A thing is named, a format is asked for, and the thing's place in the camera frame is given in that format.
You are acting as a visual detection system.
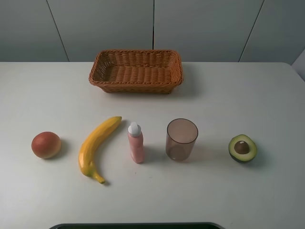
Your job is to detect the halved avocado with pit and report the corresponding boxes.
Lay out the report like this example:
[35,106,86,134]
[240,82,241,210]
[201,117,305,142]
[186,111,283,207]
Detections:
[228,134,257,163]

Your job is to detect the brown wicker basket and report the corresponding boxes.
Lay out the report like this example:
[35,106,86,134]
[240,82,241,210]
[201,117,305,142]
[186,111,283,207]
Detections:
[89,50,183,94]

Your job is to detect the pink bottle white cap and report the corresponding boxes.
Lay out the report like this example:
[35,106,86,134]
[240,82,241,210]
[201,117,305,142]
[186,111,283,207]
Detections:
[128,122,144,164]

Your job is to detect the translucent brown plastic cup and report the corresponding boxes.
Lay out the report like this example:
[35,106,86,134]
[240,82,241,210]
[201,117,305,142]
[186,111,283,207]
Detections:
[165,118,199,161]

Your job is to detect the yellow banana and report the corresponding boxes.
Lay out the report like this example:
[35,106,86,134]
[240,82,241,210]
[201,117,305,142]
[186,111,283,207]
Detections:
[78,116,122,184]

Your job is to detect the red orange tomato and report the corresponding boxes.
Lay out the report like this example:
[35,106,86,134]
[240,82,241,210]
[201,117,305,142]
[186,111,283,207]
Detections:
[31,131,61,159]

